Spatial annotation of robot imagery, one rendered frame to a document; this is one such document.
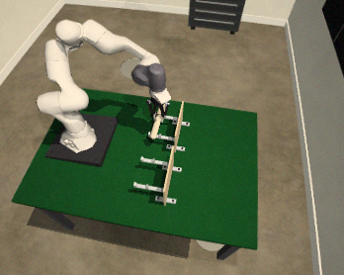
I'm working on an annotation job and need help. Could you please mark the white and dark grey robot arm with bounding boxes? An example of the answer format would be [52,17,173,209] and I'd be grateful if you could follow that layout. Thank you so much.
[37,20,171,153]

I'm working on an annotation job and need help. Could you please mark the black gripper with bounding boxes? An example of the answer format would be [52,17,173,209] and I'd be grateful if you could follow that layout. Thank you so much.
[146,97,170,123]

